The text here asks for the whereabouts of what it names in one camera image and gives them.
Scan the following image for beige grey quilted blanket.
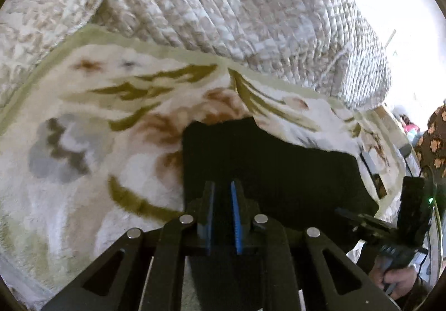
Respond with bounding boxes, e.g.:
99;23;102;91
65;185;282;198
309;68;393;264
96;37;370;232
0;0;393;113

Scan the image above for yellow green cable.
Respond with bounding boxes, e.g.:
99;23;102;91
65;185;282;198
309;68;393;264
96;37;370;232
429;197;446;264

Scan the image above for person's leopard print clothing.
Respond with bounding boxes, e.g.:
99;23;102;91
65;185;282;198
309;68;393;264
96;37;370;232
414;105;446;180

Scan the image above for black pants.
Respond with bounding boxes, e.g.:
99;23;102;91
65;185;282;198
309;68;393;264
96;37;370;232
181;116;380;311

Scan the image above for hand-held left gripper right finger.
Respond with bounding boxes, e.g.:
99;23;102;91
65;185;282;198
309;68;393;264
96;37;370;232
229;178;401;311

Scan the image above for grey black strap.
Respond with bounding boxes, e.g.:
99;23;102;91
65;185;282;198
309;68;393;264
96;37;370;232
358;150;388;199

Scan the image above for cream floral fleece blanket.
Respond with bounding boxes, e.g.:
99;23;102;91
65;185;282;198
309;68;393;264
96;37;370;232
0;23;419;308

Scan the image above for person's right hand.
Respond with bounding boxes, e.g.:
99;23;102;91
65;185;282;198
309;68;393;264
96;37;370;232
369;258;423;300

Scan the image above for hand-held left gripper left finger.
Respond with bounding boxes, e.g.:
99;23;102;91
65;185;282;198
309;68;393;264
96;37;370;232
42;180;217;311

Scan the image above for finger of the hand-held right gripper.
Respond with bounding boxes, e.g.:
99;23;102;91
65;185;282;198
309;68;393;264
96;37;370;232
334;208;399;240

